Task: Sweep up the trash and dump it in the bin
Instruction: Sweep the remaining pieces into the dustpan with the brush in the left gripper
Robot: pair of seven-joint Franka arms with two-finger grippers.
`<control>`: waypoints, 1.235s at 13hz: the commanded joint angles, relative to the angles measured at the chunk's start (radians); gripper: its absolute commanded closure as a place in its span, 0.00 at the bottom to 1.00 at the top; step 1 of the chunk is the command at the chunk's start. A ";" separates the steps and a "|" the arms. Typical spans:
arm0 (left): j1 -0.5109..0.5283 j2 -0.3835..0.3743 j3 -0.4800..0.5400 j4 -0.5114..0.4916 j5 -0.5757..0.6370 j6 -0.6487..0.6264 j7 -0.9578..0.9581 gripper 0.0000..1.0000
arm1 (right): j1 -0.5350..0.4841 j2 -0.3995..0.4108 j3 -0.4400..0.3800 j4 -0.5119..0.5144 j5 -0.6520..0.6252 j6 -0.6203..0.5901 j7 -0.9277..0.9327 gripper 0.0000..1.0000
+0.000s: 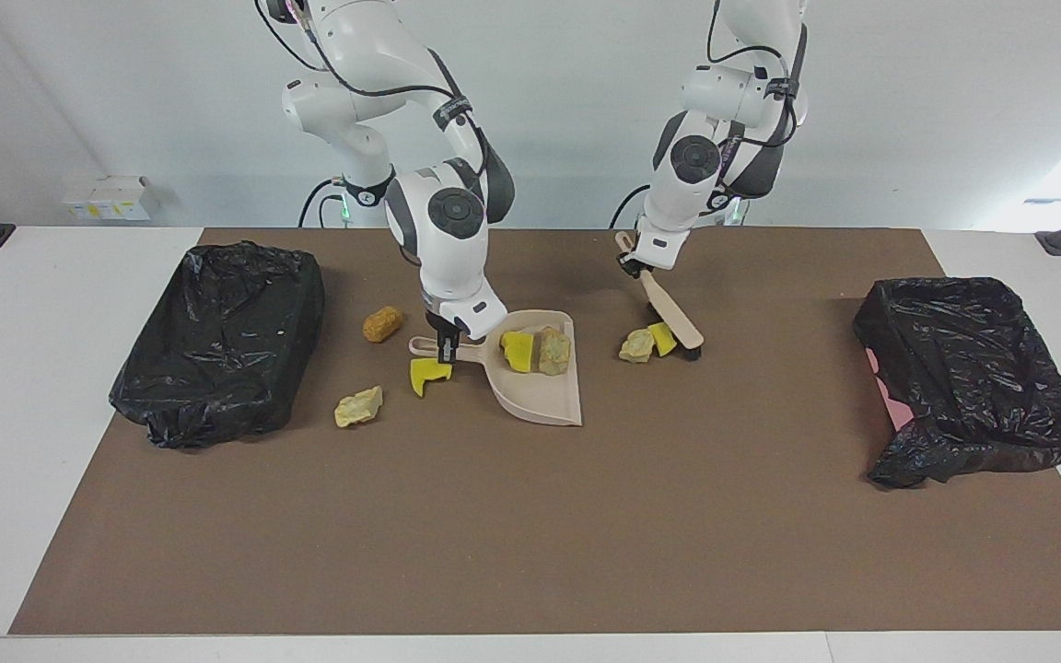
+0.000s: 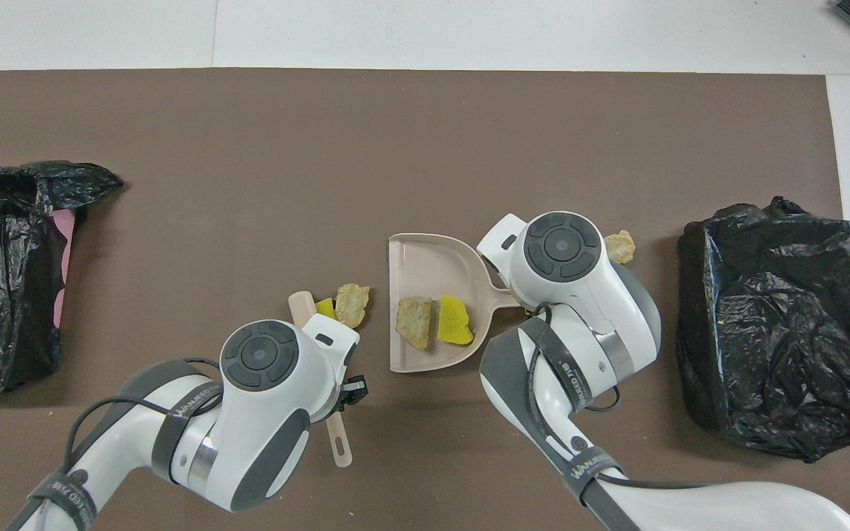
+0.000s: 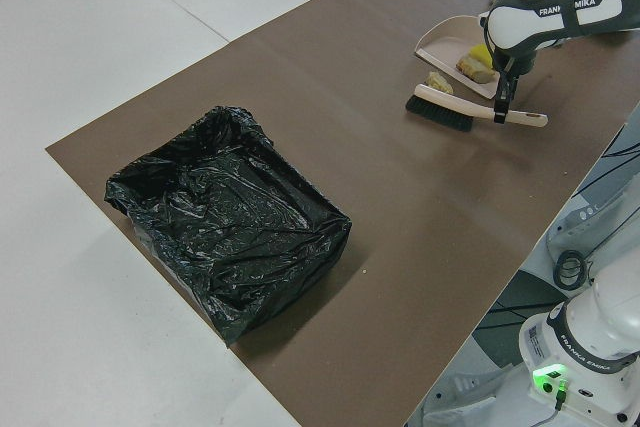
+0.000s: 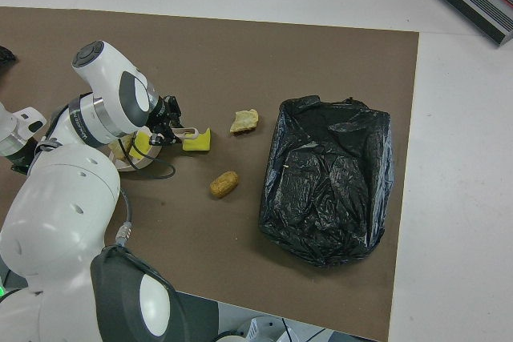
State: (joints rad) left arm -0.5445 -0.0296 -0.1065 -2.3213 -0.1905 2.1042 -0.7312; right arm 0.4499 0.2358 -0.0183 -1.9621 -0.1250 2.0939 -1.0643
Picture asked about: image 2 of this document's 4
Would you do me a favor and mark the beige foam chunk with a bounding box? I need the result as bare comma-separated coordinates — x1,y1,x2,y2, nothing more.
334,283,371,330
395,296,432,351
604,230,636,265

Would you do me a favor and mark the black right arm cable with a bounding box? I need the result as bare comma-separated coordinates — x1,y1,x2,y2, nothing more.
528,306,706,491

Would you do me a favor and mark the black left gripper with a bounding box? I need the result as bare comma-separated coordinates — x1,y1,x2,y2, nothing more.
336,375,369,411

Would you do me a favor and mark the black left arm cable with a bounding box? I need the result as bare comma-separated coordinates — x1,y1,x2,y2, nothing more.
63,358,223,480

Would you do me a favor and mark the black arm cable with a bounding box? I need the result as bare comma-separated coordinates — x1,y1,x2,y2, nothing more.
63,358,223,480
528,306,706,491

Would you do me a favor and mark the pink plastic bin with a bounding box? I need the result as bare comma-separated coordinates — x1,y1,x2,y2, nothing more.
52,208,75,329

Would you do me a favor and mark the beige plastic dustpan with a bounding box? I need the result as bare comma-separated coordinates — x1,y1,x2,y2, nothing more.
387,233,525,374

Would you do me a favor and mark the brown table mat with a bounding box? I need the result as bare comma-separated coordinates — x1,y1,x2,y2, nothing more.
0,69,850,531

